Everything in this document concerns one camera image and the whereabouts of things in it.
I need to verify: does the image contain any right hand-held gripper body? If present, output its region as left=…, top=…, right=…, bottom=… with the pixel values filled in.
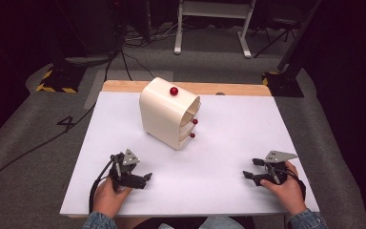
left=252, top=150, right=299, bottom=187

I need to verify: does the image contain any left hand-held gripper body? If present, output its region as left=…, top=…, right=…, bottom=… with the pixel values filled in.
left=109, top=148, right=148, bottom=191

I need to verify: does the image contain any cream mini drawer cabinet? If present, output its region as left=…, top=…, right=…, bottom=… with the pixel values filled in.
left=139, top=76, right=202, bottom=151

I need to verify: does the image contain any person's right hand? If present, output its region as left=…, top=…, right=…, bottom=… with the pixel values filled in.
left=259, top=160, right=308, bottom=218

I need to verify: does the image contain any person's left hand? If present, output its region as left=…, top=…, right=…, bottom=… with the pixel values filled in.
left=92, top=177, right=134, bottom=219

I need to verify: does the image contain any white table sheet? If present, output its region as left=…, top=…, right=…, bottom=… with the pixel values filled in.
left=59, top=91, right=320, bottom=218

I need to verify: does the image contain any person's lap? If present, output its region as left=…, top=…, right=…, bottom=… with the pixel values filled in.
left=130, top=216, right=255, bottom=229

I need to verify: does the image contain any hazard-striped black stand base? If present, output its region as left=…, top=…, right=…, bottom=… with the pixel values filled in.
left=35, top=62, right=88, bottom=94
left=261, top=70, right=305, bottom=98

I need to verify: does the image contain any black tripod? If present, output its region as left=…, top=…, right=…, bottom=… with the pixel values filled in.
left=253, top=12, right=301, bottom=59

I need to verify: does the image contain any black slanted stand pole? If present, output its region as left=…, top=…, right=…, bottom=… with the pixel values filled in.
left=276, top=0, right=323, bottom=73

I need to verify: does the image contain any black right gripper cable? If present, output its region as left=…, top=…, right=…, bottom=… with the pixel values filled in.
left=265, top=162, right=307, bottom=202

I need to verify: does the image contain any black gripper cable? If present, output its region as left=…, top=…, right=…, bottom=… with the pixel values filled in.
left=88, top=157, right=117, bottom=215
left=265, top=162, right=307, bottom=202

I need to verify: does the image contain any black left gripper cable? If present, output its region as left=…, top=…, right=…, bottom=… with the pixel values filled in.
left=88, top=157, right=117, bottom=215

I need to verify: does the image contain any black floor cable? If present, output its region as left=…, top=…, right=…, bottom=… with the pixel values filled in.
left=0, top=47, right=160, bottom=192

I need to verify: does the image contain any white desk frame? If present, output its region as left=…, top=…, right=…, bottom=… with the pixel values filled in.
left=173, top=0, right=257, bottom=59

